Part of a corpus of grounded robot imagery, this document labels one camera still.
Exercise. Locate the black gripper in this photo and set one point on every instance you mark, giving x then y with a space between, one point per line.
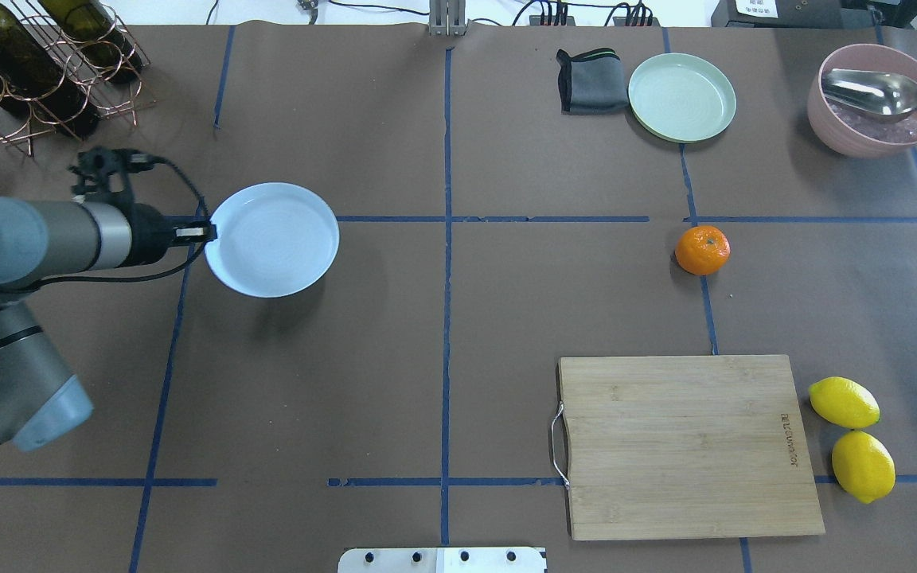
146 235

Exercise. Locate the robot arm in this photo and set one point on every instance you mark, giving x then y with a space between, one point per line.
51 242

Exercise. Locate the light blue plate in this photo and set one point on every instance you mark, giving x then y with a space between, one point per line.
272 240

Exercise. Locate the light green plate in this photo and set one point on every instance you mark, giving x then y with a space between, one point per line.
681 98

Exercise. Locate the rear green wine bottle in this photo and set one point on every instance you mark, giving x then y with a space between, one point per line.
99 38

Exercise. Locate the green wine bottle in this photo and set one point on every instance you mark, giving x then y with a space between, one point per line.
33 75
99 38

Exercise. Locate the middle green wine bottle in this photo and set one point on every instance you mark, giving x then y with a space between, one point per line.
33 75

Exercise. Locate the dark folded cloth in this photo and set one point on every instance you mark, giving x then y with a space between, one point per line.
592 83

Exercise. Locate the orange mandarin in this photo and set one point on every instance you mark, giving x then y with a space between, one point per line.
702 250

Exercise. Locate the wooden cutting board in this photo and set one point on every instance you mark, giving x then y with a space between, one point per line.
682 447

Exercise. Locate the left yellow lemon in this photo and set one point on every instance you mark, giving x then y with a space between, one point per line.
844 402

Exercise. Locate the yellow lemon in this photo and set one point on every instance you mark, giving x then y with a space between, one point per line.
844 402
863 467

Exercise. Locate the pink bowl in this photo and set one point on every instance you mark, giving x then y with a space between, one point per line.
853 132

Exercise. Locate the metal scoop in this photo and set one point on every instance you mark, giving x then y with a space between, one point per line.
881 94

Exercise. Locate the right yellow lemon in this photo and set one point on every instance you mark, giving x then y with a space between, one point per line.
863 467

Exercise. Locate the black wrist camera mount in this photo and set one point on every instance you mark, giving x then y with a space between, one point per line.
103 176

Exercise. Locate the copper wire bottle rack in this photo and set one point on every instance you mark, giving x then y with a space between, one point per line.
65 67

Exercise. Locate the aluminium frame post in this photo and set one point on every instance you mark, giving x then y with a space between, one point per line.
447 18

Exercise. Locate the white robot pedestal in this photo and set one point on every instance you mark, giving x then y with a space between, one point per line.
506 558

